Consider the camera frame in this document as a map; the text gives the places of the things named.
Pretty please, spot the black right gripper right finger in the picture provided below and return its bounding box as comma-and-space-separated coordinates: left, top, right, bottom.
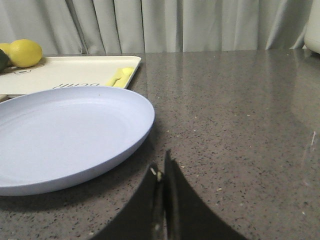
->
163, 150, 246, 240

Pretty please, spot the yellow lemon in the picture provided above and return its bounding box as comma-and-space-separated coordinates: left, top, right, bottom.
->
0, 39, 43, 68

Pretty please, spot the cream white tray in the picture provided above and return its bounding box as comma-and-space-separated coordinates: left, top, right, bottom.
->
0, 56, 141, 98

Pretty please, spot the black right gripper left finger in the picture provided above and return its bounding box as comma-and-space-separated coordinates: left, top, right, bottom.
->
92, 163, 164, 240

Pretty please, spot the white appliance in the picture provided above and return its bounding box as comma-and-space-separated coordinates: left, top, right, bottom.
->
304, 0, 320, 54

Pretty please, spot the yellow plastic spoon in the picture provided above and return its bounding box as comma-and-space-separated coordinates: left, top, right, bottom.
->
105, 67, 134, 89

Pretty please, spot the dark green lime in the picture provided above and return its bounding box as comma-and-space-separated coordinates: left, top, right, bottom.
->
0, 49, 10, 73

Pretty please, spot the light blue plate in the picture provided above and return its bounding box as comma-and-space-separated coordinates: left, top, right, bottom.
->
0, 86, 155, 196

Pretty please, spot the grey curtain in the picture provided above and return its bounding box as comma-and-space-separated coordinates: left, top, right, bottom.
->
0, 0, 312, 55

